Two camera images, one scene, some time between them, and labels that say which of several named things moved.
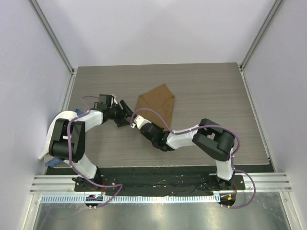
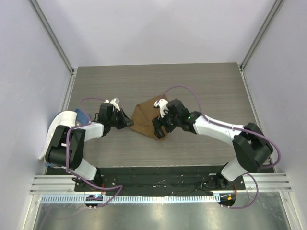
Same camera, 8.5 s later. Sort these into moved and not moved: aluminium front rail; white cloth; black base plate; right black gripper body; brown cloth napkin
Moved: brown cloth napkin; right black gripper body
Not moved: black base plate; aluminium front rail; white cloth
